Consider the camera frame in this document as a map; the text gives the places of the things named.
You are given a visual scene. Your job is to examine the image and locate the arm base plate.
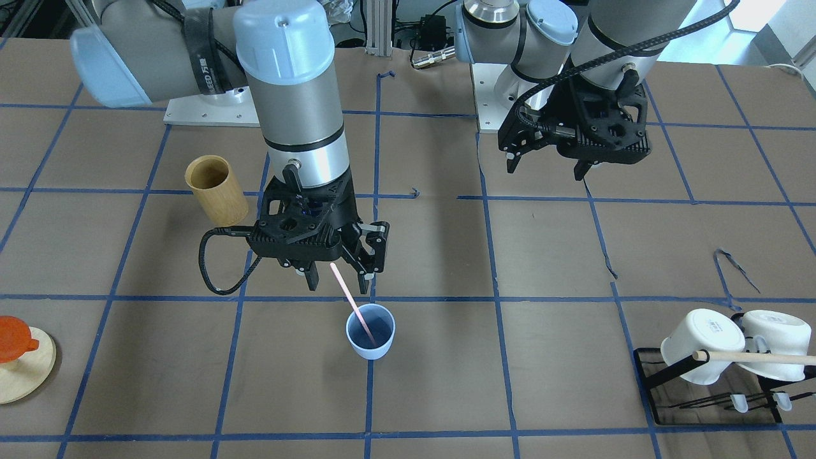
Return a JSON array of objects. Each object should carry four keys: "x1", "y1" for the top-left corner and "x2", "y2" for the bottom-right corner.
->
[
  {"x1": 163, "y1": 87, "x2": 259, "y2": 128},
  {"x1": 471, "y1": 63, "x2": 537, "y2": 133}
]

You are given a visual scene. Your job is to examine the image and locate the pink chopstick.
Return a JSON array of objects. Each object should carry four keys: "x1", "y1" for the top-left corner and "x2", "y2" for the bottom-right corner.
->
[{"x1": 330, "y1": 262, "x2": 378, "y2": 347}]

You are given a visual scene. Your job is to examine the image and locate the wooden mug tree stand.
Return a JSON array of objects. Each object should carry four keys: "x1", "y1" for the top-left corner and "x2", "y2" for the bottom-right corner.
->
[{"x1": 1, "y1": 326, "x2": 57, "y2": 404}]

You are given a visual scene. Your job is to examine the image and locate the black wire mug rack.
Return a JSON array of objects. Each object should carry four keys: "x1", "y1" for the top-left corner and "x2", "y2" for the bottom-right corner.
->
[{"x1": 634, "y1": 312, "x2": 814, "y2": 425}]

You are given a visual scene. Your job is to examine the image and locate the white mug upper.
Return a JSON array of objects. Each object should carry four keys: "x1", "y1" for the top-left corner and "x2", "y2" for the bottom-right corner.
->
[{"x1": 738, "y1": 310, "x2": 812, "y2": 383}]

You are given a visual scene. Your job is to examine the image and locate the yellow cylindrical chopstick holder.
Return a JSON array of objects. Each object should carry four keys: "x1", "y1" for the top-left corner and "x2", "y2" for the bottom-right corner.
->
[{"x1": 186, "y1": 155, "x2": 249, "y2": 226}]

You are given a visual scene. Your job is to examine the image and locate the brown paper table cover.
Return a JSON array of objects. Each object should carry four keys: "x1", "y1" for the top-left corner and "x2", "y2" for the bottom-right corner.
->
[{"x1": 2, "y1": 39, "x2": 814, "y2": 458}]

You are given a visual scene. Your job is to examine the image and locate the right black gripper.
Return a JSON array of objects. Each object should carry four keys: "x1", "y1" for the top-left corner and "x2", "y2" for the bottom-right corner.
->
[{"x1": 247, "y1": 173, "x2": 390, "y2": 295}]

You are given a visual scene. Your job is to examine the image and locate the white mug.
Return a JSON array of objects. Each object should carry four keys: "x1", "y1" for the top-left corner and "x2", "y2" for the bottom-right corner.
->
[
  {"x1": 660, "y1": 309, "x2": 745, "y2": 365},
  {"x1": 738, "y1": 310, "x2": 812, "y2": 383}
]

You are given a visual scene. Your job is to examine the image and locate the white mug lower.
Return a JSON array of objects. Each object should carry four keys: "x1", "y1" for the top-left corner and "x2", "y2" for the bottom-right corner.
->
[{"x1": 660, "y1": 309, "x2": 745, "y2": 365}]

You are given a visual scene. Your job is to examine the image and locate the orange hanging mug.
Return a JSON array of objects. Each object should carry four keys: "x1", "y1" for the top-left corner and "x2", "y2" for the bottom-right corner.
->
[{"x1": 1, "y1": 316, "x2": 39, "y2": 364}]

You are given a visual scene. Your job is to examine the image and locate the light blue plastic cup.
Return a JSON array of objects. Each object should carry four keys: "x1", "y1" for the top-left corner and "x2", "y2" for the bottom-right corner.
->
[{"x1": 345, "y1": 304, "x2": 396, "y2": 360}]

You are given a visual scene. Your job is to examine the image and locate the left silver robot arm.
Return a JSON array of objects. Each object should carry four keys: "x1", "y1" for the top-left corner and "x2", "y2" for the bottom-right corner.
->
[{"x1": 455, "y1": 1, "x2": 694, "y2": 180}]

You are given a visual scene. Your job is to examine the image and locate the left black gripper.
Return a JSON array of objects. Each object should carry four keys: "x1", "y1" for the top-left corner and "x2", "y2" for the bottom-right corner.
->
[{"x1": 498, "y1": 70, "x2": 651, "y2": 181}]

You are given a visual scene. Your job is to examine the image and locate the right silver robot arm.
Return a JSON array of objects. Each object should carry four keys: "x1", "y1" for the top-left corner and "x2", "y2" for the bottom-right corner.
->
[{"x1": 69, "y1": 1, "x2": 390, "y2": 295}]

